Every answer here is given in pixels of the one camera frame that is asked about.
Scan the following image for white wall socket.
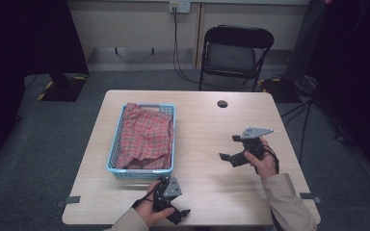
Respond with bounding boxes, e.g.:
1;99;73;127
169;1;191;14

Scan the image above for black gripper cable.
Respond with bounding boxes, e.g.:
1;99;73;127
132;188;162;208
262;144;280;175

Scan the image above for black wall cable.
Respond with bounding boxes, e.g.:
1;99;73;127
172;7;208;89

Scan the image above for black stand base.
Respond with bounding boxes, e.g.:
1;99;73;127
38;72;89;103

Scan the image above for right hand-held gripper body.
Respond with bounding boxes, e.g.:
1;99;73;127
230;127;275;167

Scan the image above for grey tape strip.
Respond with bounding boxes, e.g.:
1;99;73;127
56;195;82;208
299;192;323;205

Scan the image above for black floor cables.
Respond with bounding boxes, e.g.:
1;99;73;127
278;95;355;167

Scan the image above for person's right hand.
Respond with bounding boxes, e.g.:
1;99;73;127
243;137;278;180

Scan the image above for blue plastic basket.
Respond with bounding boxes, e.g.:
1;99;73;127
105;102;177;180

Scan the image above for black floor base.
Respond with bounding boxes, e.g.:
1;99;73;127
259;76;301;104

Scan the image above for black folding chair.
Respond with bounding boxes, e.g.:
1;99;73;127
198;24;276;92

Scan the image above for person's left hand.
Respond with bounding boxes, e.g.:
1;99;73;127
134;180;176;228

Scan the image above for pink plaid cloth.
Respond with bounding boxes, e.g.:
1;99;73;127
115;102;174;170

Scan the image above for dark curtain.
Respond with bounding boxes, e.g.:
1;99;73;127
0;0;90;169
304;0;370;184

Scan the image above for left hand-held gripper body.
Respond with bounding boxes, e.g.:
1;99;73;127
153;175;183;222

